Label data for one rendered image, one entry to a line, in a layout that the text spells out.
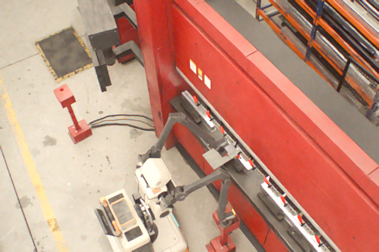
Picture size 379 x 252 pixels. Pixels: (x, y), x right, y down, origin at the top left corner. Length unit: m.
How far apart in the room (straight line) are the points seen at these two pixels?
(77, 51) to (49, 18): 0.88
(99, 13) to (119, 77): 2.18
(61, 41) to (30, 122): 1.39
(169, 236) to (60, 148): 1.81
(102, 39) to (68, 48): 2.71
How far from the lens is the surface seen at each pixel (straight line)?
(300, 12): 5.72
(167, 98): 4.50
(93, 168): 5.26
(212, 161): 4.00
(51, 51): 6.53
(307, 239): 3.83
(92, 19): 3.87
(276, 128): 3.16
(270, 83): 2.88
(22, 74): 6.41
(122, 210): 3.96
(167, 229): 4.52
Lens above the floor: 4.48
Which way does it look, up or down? 56 degrees down
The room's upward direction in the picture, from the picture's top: 4 degrees counter-clockwise
